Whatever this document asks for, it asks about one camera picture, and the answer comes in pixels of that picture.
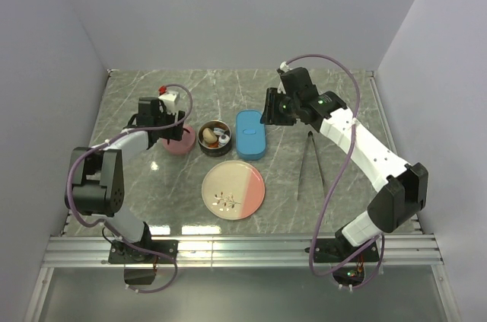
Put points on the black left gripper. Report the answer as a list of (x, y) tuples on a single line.
[(174, 133)]

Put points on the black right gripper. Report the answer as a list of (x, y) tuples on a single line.
[(271, 115)]

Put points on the steel serving tongs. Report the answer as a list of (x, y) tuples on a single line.
[(310, 161)]

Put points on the pink round lid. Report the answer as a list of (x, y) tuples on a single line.
[(185, 145)]

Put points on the blue lunch box lid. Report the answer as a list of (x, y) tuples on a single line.
[(250, 135)]

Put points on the beige round bun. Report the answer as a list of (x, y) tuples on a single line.
[(209, 136)]

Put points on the white round rice cake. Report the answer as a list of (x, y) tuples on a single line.
[(218, 131)]

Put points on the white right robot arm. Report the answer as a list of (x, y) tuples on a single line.
[(401, 187)]

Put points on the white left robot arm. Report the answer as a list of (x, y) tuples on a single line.
[(95, 188)]

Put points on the round steel bowl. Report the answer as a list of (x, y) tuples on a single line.
[(221, 150)]

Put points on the pink and cream plate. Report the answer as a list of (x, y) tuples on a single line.
[(233, 190)]

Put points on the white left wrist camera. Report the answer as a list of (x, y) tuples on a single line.
[(170, 98)]

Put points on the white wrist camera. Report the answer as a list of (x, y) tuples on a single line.
[(282, 69), (170, 98)]

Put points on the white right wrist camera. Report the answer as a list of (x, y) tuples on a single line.
[(282, 69)]

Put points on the aluminium front rail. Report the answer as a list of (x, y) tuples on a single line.
[(213, 251)]

